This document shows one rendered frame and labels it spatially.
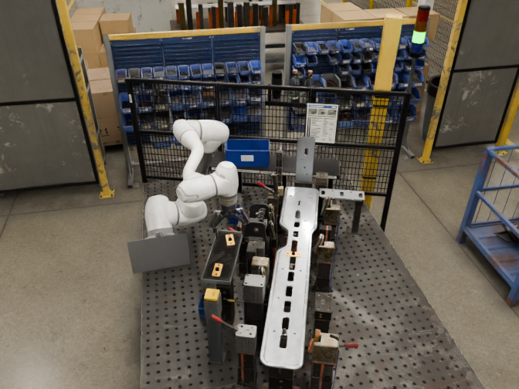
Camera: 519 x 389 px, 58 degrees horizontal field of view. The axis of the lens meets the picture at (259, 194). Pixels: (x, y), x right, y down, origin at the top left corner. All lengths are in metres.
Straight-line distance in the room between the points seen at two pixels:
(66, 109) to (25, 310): 1.77
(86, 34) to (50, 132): 2.29
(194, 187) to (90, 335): 1.86
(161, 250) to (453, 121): 3.72
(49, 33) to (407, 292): 3.36
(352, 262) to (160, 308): 1.20
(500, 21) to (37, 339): 4.88
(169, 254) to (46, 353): 1.22
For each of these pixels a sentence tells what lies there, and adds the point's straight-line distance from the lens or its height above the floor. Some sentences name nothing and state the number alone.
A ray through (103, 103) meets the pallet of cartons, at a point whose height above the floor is 0.61.
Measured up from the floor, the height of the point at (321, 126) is 1.28.
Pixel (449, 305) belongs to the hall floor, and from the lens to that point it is 3.94.
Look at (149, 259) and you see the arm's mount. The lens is 2.93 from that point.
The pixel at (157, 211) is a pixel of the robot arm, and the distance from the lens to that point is 2.93.
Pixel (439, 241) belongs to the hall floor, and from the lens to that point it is 4.49.
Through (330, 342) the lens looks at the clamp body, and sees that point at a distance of 2.13.
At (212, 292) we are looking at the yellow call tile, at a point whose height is 1.16.
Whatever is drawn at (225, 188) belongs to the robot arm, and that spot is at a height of 1.52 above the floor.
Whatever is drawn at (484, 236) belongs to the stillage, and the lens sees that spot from 4.42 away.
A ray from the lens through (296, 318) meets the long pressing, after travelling 2.28.
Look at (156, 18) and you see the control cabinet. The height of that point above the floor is 0.51.
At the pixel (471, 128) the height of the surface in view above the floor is 0.35.
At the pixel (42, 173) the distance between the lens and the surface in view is 4.99.
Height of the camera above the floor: 2.73
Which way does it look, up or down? 35 degrees down
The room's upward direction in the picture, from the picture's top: straight up
